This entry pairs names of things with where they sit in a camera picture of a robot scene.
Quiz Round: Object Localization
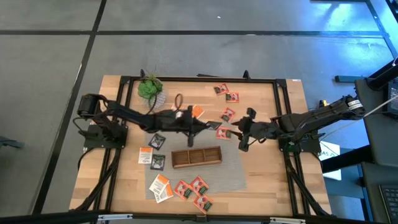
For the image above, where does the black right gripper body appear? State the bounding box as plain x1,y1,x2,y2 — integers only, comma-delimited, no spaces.
239,107,276,152

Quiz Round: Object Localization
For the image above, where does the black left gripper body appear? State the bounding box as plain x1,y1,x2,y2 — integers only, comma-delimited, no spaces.
154,105,206,147

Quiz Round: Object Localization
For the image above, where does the wooden three-compartment tea tray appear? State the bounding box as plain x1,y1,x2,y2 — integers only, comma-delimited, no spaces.
170,146,223,169

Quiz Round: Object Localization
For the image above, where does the green succulent in white pot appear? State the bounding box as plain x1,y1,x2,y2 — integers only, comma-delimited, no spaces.
137,73,167,110

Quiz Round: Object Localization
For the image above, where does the grey woven placemat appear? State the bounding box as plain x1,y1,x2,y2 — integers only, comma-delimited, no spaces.
144,123,248,200

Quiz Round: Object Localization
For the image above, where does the white paper sign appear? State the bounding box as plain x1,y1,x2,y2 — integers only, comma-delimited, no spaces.
319,140,342,181

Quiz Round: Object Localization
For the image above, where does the black desk crossbar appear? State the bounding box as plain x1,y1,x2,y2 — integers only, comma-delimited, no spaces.
321,145,374,174

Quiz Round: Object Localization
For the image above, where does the teal floor bar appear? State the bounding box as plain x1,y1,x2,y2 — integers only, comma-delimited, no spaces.
335,75,368,83

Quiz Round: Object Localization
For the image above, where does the dark grey desk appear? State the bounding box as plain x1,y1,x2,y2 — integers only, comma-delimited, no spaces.
354,77,398,224

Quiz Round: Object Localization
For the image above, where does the computer screen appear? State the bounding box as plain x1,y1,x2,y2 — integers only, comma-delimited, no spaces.
387,81,398,118

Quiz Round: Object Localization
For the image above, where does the black overhead beam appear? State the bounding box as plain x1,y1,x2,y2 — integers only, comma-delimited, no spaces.
0,210,398,224

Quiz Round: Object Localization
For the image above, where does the black keyboard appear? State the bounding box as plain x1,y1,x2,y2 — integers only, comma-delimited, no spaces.
378,183,398,223

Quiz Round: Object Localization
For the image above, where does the grey-blue chair foot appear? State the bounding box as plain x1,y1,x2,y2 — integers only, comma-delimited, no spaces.
0,134,25,151

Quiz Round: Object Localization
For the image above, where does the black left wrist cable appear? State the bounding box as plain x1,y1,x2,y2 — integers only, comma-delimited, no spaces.
148,92,185,116

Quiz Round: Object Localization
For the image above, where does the black metal rig frame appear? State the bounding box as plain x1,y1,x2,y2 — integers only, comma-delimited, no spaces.
70,68,333,218

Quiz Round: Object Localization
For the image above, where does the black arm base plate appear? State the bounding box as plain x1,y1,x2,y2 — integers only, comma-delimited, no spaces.
78,123,129,149
277,136,322,153

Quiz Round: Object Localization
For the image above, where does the silver metal bracket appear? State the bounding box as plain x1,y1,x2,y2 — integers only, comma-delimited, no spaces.
97,213,134,222
269,217,307,224

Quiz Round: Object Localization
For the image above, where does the white cable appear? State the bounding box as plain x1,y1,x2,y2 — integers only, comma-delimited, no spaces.
320,94,398,139

